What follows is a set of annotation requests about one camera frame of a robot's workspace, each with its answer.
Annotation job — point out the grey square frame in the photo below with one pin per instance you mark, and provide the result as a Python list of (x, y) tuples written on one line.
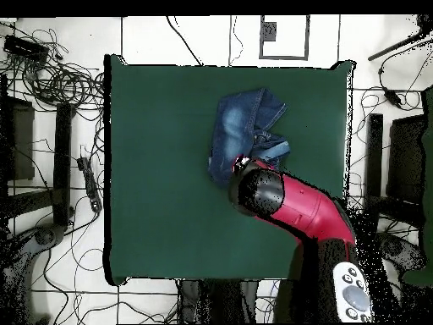
[(307, 37)]

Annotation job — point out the black power strip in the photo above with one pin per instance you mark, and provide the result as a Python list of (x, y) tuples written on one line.
[(89, 182)]

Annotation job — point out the black flat box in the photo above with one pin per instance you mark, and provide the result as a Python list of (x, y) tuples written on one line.
[(25, 48)]

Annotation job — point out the small grey square plate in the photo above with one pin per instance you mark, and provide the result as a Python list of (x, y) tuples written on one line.
[(269, 31)]

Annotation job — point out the grey wheeled stand base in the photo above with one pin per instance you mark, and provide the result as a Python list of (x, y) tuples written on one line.
[(20, 257), (399, 250)]

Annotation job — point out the black power adapter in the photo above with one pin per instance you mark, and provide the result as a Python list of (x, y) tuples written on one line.
[(393, 97)]

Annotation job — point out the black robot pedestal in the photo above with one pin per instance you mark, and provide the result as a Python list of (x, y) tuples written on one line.
[(220, 301)]

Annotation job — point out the dark rectangular panel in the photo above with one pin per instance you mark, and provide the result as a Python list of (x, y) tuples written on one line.
[(406, 159), (22, 142)]

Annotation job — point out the dark green table cloth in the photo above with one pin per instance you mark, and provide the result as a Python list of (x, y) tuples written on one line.
[(162, 169)]

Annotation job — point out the blue denim jeans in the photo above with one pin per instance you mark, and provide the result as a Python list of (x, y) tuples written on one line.
[(233, 135)]

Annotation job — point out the black upright stand bar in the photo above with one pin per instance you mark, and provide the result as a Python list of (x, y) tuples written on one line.
[(62, 162), (373, 162)]

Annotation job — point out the black tripod pole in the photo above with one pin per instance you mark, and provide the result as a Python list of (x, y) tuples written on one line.
[(399, 44)]

